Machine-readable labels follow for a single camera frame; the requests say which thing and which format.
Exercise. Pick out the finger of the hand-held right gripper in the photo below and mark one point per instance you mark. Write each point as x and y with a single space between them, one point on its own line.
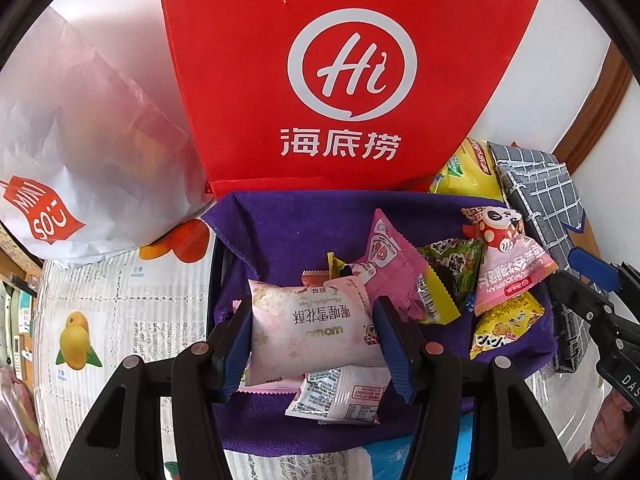
580 302
595 265

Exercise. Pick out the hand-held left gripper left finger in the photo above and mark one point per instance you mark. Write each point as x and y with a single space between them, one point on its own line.
237 350

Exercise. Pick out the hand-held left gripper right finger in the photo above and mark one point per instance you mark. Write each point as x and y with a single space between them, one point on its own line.
395 355

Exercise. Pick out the white printed snack packet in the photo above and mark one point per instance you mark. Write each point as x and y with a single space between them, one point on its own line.
340 395

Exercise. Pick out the pale pink snack packet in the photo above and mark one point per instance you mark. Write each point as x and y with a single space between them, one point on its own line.
310 325

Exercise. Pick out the yellow triangular snack packet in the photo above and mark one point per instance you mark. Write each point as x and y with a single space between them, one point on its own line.
505 327

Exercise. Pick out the pink panda triangular packet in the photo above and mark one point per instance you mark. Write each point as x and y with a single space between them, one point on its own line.
505 260

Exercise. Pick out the magenta snack packet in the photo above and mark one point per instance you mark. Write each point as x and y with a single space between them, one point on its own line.
390 260

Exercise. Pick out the green snack packet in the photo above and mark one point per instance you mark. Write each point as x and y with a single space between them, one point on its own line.
452 265

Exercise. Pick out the grey plaid cloth with star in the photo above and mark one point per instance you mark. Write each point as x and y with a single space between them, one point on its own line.
540 195

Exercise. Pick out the fruit print tablecloth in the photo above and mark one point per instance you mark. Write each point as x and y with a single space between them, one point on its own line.
150 300

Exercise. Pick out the blue tissue pack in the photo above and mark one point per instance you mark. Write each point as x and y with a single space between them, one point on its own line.
387 462

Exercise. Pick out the purple towel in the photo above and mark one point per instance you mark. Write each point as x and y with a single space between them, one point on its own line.
290 230

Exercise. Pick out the yellow snack bag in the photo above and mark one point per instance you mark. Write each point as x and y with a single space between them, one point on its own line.
465 170

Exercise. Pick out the teal white box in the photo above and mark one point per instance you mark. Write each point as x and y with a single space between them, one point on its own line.
25 312

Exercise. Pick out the white remote control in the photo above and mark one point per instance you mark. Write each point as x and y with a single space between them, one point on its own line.
17 357

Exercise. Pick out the pink bedding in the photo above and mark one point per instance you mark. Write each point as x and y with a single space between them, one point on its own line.
15 415

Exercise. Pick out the wooden nightstand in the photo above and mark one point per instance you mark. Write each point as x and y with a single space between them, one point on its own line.
12 270

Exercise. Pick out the white plastic shopping bag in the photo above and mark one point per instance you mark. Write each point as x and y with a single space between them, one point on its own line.
100 135

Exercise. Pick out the red paper bag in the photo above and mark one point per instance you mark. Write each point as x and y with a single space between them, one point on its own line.
225 60

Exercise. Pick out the brown wooden door frame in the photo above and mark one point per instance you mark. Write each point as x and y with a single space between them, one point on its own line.
595 110

